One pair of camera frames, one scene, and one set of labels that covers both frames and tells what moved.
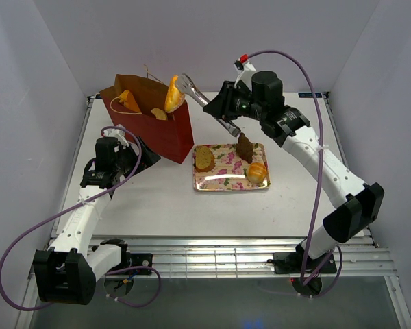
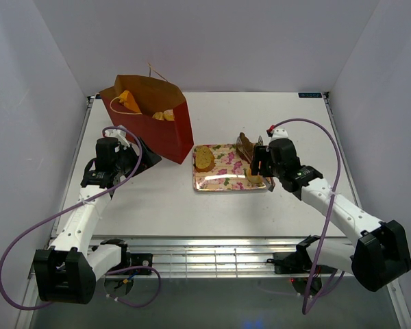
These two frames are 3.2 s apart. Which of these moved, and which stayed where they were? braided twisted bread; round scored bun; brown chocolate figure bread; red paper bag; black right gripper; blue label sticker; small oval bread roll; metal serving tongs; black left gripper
Moved: black right gripper; metal serving tongs; small oval bread roll
Stayed: round scored bun; red paper bag; black left gripper; brown chocolate figure bread; braided twisted bread; blue label sticker
